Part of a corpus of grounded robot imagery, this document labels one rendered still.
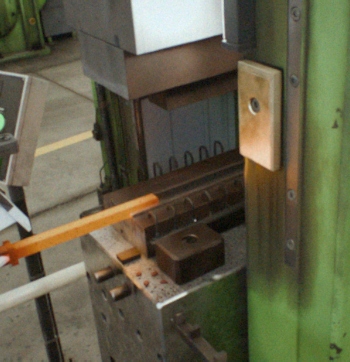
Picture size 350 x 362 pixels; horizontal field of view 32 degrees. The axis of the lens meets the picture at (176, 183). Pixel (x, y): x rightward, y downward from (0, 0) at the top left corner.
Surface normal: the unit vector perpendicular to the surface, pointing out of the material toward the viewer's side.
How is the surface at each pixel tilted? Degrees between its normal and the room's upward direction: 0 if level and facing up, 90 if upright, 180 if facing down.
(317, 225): 90
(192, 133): 90
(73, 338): 0
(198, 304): 90
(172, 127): 90
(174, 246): 0
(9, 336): 0
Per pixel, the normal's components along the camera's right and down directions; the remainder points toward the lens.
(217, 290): 0.53, 0.37
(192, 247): -0.07, -0.88
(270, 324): -0.84, 0.31
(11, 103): -0.51, -0.06
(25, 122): 0.84, 0.20
